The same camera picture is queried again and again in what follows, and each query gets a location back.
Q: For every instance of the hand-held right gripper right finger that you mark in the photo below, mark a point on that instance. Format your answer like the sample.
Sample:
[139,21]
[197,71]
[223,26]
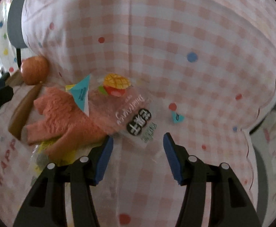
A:
[173,160]

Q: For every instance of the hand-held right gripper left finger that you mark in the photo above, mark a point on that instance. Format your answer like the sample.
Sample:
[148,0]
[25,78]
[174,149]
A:
[104,160]

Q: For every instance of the clear packet with fruit print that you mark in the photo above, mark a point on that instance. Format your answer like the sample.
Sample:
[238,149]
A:
[126,113]

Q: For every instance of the brown wooden stick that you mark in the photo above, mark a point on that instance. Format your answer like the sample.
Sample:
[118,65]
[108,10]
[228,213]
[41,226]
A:
[22,113]

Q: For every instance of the orange round ball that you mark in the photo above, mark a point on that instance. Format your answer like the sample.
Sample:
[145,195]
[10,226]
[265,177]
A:
[35,69]

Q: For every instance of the pink plush toy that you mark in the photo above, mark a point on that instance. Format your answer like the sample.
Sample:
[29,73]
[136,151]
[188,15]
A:
[64,120]

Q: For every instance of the pink checked cloth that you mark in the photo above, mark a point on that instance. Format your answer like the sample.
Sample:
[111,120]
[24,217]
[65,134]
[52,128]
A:
[175,28]

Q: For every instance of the grey chair with black frame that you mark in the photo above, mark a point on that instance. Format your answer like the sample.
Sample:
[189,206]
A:
[16,16]

